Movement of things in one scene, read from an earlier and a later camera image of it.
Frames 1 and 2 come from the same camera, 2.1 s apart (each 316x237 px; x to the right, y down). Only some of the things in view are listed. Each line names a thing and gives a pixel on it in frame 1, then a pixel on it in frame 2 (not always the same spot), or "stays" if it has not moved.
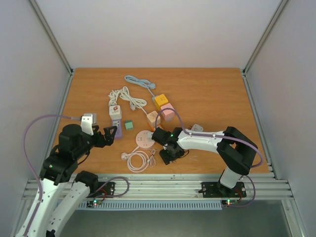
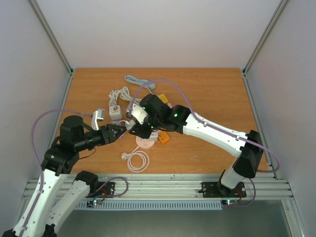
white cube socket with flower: [115, 112] stays
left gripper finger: [109, 137] -> [117, 129]
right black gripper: [168, 155] -> [146, 129]
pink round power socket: [142, 140] stays
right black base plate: [216, 189] stays
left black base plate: [100, 189] stays
